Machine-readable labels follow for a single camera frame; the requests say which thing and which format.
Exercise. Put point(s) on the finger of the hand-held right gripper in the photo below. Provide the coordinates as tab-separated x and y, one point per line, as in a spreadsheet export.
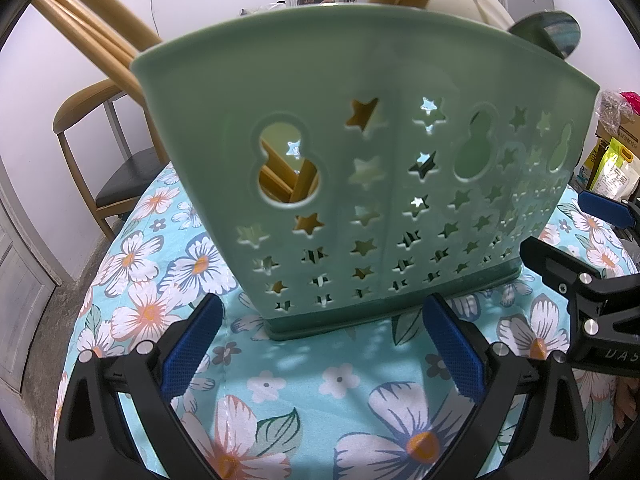
605	207
550	262

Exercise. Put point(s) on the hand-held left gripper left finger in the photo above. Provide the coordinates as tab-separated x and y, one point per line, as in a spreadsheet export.
192	350

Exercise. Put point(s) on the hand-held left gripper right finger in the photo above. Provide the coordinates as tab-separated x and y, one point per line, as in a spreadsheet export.
457	350

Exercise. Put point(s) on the small metal spoon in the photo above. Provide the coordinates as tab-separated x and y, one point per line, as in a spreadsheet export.
550	30

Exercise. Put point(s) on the white scalloped rice paddle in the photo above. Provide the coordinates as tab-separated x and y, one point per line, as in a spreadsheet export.
492	5

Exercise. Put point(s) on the green plastic utensil holder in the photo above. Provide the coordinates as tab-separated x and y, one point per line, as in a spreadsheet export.
300	60

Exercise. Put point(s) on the yellow green package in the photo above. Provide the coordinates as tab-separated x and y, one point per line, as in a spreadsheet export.
615	175

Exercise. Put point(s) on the cardboard box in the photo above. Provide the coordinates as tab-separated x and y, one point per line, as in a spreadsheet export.
627	137

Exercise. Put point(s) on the clear plastic bag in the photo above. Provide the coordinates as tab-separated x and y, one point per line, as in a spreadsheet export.
611	107

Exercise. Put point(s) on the pink item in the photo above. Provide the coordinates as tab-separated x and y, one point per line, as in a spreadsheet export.
632	100

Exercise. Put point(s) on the blue floral tablecloth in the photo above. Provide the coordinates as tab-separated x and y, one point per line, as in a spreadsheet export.
325	410

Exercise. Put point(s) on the wooden chair black seat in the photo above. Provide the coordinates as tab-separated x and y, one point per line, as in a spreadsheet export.
127	180

